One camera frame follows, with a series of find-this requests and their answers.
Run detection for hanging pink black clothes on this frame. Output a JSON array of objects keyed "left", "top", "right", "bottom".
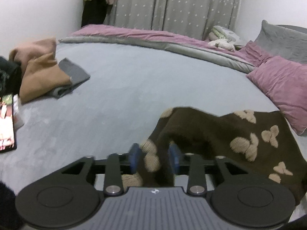
[{"left": 81, "top": 0, "right": 115, "bottom": 27}]

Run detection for light blue bed sheet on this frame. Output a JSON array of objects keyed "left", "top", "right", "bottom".
[{"left": 0, "top": 41, "right": 307, "bottom": 221}]

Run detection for white plush toy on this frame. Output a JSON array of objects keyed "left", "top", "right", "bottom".
[{"left": 208, "top": 39, "right": 236, "bottom": 52}]

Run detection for tan brown garment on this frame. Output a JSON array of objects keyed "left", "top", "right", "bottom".
[{"left": 19, "top": 53, "right": 72, "bottom": 104}]

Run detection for dark brown patterned sweater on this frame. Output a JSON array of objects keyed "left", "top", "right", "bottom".
[{"left": 122, "top": 107, "right": 306, "bottom": 203}]

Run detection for grey dotted curtain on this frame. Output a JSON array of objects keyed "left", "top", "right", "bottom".
[{"left": 104, "top": 0, "right": 240, "bottom": 40}]

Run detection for pink grey duvet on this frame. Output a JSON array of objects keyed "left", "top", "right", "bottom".
[{"left": 59, "top": 24, "right": 256, "bottom": 74}]

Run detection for black garment pile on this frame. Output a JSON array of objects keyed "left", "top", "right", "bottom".
[{"left": 0, "top": 57, "right": 21, "bottom": 97}]

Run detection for folded grey garment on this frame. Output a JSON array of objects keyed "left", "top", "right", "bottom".
[{"left": 47, "top": 58, "right": 91, "bottom": 99}]

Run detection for grey white small pillow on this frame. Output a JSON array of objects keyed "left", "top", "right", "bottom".
[{"left": 209, "top": 25, "right": 245, "bottom": 45}]

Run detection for large pink pillow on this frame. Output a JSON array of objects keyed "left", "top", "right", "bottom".
[{"left": 247, "top": 56, "right": 306, "bottom": 135}]

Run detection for white packet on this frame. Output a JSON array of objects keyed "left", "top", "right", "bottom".
[{"left": 13, "top": 94, "right": 24, "bottom": 130}]

